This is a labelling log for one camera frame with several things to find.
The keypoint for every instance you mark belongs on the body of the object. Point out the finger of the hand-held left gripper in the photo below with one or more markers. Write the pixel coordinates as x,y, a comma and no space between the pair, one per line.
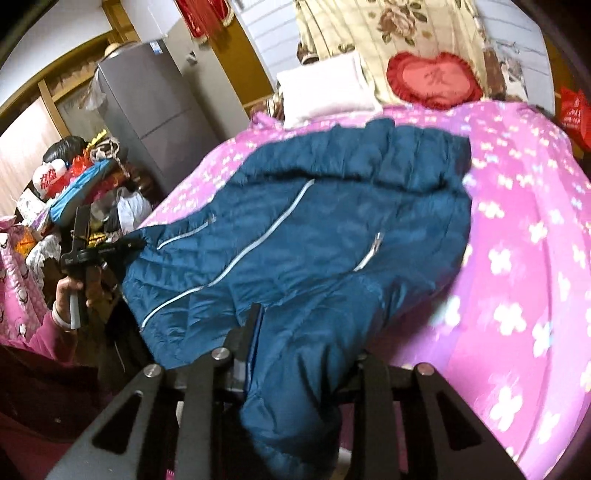
121,249

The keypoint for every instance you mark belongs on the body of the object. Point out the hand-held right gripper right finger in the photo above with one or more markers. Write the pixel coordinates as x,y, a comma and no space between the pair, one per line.
369,392

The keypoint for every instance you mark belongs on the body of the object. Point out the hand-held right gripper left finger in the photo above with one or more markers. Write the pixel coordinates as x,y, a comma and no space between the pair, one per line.
251,332

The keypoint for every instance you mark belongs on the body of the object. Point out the teal puffer jacket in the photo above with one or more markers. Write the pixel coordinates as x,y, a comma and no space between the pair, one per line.
300,230

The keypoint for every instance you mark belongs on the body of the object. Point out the person's left forearm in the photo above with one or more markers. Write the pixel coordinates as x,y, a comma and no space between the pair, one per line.
44,337

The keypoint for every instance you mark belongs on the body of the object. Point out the person's left hand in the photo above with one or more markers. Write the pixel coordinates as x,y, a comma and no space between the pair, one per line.
94,288

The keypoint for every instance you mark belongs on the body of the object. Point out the white plastic bag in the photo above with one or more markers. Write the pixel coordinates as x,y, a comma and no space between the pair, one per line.
133,210

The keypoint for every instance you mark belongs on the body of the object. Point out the pink printed cloth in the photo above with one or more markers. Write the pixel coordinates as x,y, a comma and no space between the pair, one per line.
16,286

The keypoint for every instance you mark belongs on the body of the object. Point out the pile of household clutter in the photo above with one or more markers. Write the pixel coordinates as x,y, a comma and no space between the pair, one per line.
78,189

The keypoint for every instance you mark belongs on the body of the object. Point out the grey refrigerator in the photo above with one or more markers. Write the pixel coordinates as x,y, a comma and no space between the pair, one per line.
152,115

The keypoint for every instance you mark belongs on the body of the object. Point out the person's dark red clothing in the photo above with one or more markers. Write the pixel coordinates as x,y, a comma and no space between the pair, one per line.
51,415

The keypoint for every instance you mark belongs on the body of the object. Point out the straw hat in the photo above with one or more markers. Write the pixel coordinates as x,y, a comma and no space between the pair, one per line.
117,50

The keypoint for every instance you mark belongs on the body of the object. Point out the pink floral bed sheet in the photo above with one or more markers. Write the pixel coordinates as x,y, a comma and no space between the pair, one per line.
512,230

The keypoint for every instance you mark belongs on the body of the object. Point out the white pillow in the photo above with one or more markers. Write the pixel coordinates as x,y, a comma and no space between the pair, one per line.
325,90

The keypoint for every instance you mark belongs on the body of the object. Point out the cream rose print quilt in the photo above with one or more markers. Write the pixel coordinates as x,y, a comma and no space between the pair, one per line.
351,41

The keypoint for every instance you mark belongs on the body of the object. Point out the red heart cushion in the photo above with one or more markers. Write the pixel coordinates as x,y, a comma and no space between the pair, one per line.
431,81

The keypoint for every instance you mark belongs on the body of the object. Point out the red plastic bag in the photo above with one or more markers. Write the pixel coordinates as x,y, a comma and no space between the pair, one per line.
576,115

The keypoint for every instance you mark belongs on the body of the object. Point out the brown patterned blanket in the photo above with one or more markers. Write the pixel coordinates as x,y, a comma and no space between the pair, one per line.
508,74

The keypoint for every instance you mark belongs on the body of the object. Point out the white wall socket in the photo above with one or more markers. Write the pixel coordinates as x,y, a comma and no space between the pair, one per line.
190,57

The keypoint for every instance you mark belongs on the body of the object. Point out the red fringed wall hanging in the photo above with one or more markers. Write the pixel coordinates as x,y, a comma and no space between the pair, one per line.
203,16

